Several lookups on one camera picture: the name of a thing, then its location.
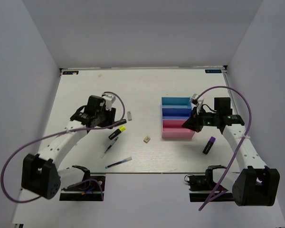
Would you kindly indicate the white long eraser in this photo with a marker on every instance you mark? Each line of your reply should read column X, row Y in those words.
column 129, row 116

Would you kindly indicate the green cap black highlighter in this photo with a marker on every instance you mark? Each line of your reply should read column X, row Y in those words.
column 121, row 122

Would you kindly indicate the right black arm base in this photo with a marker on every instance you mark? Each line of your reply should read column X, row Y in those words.
column 201, row 185

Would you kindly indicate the blue corner label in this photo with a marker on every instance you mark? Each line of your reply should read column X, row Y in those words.
column 70, row 72
column 213, row 71

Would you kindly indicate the green clear pen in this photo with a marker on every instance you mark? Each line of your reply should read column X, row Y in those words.
column 109, row 147

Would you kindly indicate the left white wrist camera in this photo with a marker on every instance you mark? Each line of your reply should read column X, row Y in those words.
column 109, row 100

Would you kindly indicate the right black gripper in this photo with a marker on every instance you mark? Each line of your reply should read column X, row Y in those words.
column 193, row 123

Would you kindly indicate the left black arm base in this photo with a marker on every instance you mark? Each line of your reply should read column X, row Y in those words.
column 89, row 191

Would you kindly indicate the blue clear pen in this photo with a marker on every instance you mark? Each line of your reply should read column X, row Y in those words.
column 119, row 162

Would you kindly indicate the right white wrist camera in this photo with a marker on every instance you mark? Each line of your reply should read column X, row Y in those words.
column 197, row 100

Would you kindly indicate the purple cap black highlighter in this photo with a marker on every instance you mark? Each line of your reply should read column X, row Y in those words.
column 209, row 145

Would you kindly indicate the yellow cap black highlighter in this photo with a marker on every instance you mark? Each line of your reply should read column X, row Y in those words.
column 117, row 132

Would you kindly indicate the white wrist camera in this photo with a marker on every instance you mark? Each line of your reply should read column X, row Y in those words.
column 197, row 100
column 109, row 100

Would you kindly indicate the left blue corner label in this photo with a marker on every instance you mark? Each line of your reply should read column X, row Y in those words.
column 70, row 72

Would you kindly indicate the small beige eraser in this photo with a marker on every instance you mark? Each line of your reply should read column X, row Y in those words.
column 146, row 139

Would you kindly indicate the right blue corner label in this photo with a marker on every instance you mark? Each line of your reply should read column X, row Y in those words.
column 213, row 71

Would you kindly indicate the three-colour compartment box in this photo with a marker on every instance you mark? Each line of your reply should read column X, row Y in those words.
column 175, row 111

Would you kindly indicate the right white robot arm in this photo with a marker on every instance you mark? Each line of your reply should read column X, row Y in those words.
column 255, row 184

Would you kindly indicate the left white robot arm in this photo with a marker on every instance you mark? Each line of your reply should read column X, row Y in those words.
column 41, row 173

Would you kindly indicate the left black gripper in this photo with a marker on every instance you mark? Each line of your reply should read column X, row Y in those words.
column 110, row 118

